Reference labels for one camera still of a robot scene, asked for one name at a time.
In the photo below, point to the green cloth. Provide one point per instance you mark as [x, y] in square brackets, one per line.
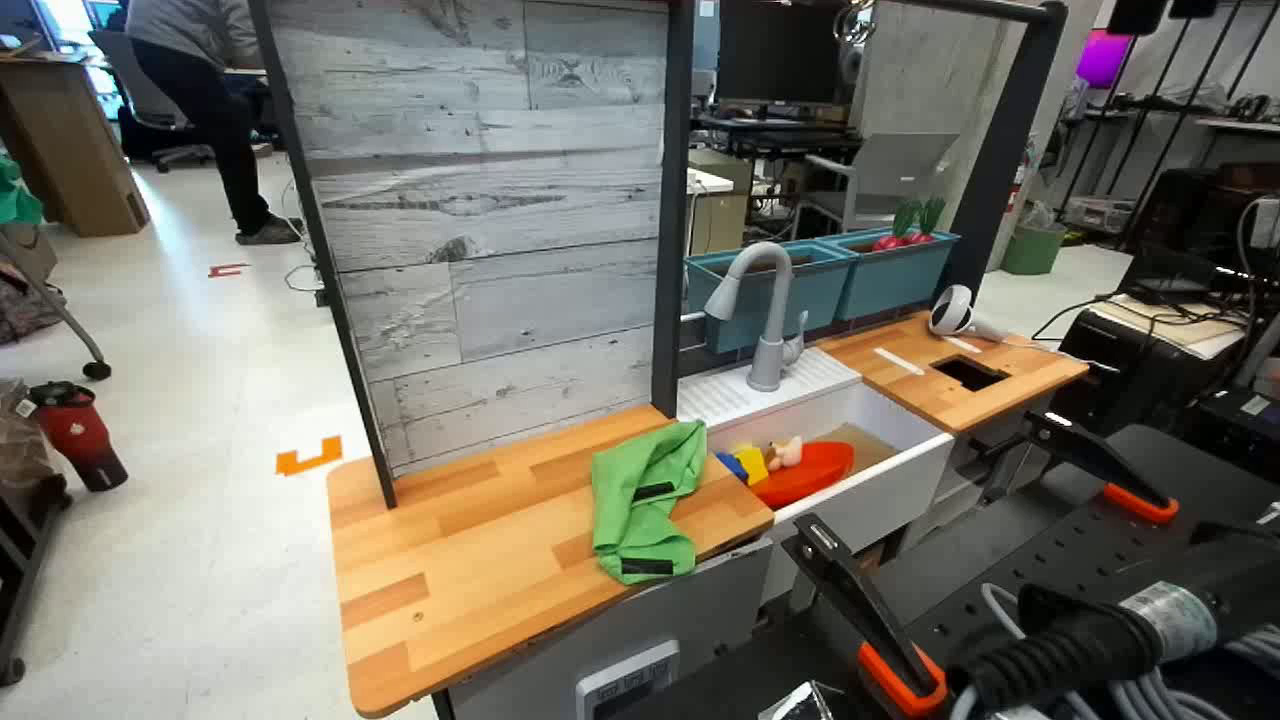
[622, 508]

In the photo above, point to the grey metal faucet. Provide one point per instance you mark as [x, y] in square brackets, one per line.
[768, 344]

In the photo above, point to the blue toy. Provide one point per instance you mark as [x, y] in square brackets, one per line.
[730, 464]

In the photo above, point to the yellow toy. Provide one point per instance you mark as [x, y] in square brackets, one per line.
[755, 463]

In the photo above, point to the pale pink toy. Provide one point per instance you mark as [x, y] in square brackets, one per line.
[788, 451]

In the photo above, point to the teal plastic bin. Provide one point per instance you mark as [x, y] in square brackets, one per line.
[811, 283]
[899, 276]

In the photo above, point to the grey wood-print back panel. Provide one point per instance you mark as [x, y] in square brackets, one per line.
[495, 225]

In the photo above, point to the white stick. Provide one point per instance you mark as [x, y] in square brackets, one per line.
[899, 362]

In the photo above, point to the grey cabinet front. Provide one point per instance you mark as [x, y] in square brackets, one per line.
[693, 625]

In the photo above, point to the white sink basin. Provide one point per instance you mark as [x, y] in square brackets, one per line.
[880, 502]

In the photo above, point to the black monitor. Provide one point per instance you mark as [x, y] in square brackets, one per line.
[780, 50]

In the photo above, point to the green bucket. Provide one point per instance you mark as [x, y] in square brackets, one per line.
[1032, 250]

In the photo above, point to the red floor tape marker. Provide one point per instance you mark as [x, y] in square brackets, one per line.
[231, 268]

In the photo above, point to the person in dark trousers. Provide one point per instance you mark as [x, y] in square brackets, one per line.
[203, 81]

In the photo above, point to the red and black canister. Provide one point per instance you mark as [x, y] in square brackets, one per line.
[80, 434]

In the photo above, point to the silver cylinder fitting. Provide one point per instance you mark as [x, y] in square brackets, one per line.
[1175, 620]

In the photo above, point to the wooden desk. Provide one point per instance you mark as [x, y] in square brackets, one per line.
[64, 144]

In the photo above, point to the black frame post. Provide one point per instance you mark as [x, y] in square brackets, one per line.
[321, 241]
[673, 212]

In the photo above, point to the black frame arch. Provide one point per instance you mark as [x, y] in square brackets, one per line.
[1005, 132]

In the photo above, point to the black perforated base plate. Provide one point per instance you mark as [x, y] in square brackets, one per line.
[1066, 555]

